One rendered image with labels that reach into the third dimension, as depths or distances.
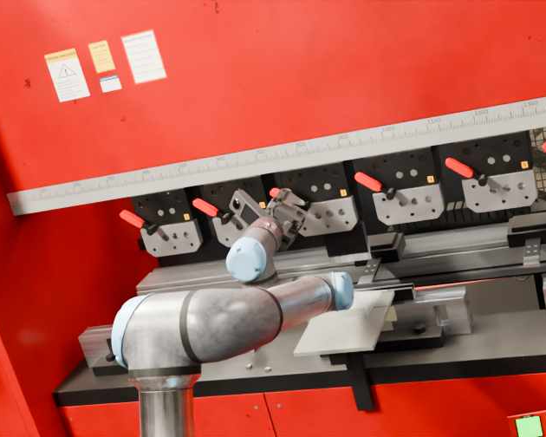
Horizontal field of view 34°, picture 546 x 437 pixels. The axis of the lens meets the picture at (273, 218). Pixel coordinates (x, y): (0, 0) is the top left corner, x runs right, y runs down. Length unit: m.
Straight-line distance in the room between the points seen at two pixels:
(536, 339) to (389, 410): 0.37
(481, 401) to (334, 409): 0.35
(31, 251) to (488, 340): 1.20
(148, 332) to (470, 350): 0.89
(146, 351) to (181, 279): 1.21
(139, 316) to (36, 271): 1.06
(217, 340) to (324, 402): 0.83
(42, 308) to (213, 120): 0.74
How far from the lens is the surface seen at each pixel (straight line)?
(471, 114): 1.91
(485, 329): 2.13
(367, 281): 2.18
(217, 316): 1.35
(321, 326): 2.02
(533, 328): 2.10
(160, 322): 1.38
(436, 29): 1.88
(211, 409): 2.26
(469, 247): 2.32
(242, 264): 1.70
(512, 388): 2.04
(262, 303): 1.39
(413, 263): 2.35
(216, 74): 2.01
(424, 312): 2.11
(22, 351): 2.37
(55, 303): 2.49
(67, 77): 2.18
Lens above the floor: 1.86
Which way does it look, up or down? 18 degrees down
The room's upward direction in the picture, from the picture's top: 15 degrees counter-clockwise
